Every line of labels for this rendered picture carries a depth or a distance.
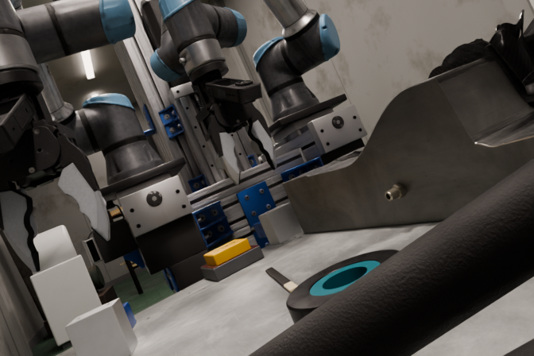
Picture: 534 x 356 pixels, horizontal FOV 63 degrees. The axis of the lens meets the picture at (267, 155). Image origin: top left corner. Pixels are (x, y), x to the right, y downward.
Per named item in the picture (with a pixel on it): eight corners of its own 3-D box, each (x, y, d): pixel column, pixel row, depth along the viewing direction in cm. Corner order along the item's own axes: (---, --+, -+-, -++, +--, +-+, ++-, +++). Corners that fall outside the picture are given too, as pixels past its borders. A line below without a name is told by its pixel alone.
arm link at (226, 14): (204, 30, 96) (169, 25, 87) (241, 2, 90) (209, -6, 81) (218, 62, 95) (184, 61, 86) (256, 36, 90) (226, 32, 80)
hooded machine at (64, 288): (62, 340, 574) (22, 243, 580) (110, 316, 599) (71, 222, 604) (55, 354, 502) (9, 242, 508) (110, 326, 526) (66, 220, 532)
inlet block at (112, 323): (114, 335, 56) (98, 297, 57) (151, 319, 57) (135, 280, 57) (84, 377, 44) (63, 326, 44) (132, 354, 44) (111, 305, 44)
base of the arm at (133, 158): (110, 192, 117) (97, 159, 118) (164, 172, 123) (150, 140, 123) (109, 187, 103) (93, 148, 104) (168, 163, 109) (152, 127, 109)
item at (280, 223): (247, 248, 83) (236, 222, 83) (268, 237, 86) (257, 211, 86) (280, 243, 72) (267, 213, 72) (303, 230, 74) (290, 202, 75)
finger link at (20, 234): (55, 265, 51) (50, 187, 52) (34, 272, 46) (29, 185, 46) (27, 268, 51) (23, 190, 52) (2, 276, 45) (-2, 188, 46)
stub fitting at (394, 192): (400, 196, 47) (387, 204, 46) (394, 183, 47) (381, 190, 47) (408, 195, 46) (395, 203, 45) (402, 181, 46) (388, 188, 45)
